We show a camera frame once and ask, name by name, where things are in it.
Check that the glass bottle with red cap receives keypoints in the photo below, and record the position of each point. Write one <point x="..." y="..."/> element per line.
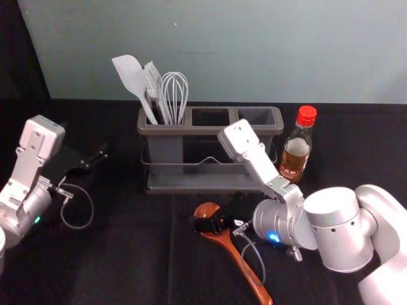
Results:
<point x="295" y="152"/>

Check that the brown wooden spoon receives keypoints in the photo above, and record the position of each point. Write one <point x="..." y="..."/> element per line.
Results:
<point x="241" y="254"/>

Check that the black side panel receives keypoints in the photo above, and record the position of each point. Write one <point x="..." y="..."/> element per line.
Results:
<point x="16" y="47"/>

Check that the pale wall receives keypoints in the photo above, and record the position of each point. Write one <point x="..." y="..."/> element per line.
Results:
<point x="254" y="47"/>

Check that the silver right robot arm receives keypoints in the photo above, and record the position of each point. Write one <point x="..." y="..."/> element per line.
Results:
<point x="334" y="222"/>

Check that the grey three-compartment utensil holder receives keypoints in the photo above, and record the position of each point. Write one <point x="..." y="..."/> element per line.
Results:
<point x="165" y="146"/>

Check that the grey silicone basting brush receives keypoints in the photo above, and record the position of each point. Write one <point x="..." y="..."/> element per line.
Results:
<point x="152" y="79"/>

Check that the black table cloth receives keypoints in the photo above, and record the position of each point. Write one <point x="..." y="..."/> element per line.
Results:
<point x="133" y="254"/>

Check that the grey whisk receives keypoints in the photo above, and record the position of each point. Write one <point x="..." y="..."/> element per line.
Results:
<point x="175" y="82"/>

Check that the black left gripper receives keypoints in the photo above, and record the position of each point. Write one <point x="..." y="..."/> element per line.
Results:
<point x="65" y="162"/>

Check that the grey silicone spatula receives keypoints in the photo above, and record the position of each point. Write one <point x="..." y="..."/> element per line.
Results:
<point x="130" y="73"/>

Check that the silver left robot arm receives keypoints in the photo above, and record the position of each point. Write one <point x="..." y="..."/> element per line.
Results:
<point x="28" y="159"/>

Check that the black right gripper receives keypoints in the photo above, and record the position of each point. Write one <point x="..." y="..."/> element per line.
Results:
<point x="240" y="213"/>

